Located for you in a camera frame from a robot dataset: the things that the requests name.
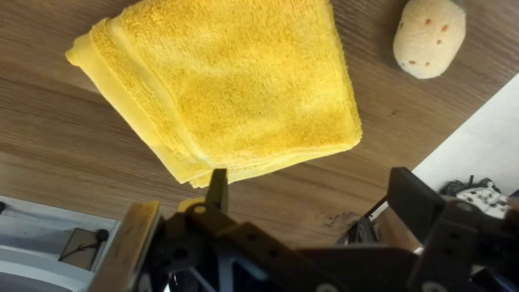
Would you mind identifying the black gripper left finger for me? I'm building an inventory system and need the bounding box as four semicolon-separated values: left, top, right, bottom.
183;167;304;272

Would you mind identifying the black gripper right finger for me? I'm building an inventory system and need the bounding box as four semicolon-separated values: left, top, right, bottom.
384;165;519;272

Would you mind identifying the yellow terry towel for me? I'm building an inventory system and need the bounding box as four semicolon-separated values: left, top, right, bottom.
63;0;363;189

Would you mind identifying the beige potato toy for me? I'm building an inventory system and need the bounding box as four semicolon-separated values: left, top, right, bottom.
392;0;467;81

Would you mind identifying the white grey plastic housing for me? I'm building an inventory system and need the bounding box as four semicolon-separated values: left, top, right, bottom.
0;194;121;292

